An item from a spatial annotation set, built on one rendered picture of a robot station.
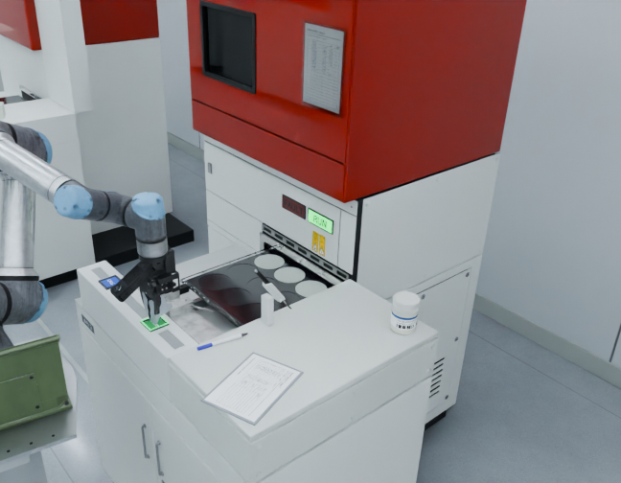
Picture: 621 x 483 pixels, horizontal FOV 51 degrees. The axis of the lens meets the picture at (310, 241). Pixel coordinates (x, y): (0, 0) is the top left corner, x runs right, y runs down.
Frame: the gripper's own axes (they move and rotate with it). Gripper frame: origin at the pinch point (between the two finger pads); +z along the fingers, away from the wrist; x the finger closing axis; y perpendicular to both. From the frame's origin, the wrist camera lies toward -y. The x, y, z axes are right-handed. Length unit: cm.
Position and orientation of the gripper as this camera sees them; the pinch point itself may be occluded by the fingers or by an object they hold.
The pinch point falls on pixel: (151, 320)
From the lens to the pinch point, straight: 178.5
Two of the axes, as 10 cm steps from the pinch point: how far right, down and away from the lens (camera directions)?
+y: 7.6, -2.8, 5.9
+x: -6.5, -3.7, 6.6
